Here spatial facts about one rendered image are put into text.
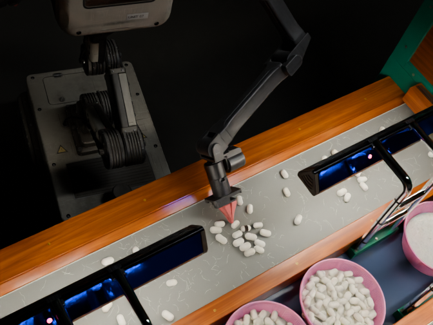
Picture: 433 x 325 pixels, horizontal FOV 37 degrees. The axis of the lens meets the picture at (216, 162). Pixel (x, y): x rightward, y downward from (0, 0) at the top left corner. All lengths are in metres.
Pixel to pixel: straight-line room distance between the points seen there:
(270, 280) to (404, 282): 0.49
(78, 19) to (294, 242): 0.93
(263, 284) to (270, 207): 0.28
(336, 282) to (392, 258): 0.27
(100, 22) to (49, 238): 0.63
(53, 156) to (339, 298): 1.12
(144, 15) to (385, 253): 1.10
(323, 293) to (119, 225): 0.65
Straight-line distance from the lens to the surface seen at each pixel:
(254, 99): 2.00
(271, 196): 2.13
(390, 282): 2.22
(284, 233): 2.08
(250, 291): 1.94
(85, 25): 1.86
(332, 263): 2.07
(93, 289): 1.52
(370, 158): 1.90
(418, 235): 2.28
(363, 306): 2.07
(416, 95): 2.44
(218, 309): 1.90
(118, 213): 1.99
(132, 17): 1.88
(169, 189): 2.04
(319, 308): 2.03
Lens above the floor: 2.52
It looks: 56 degrees down
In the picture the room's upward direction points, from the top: 19 degrees clockwise
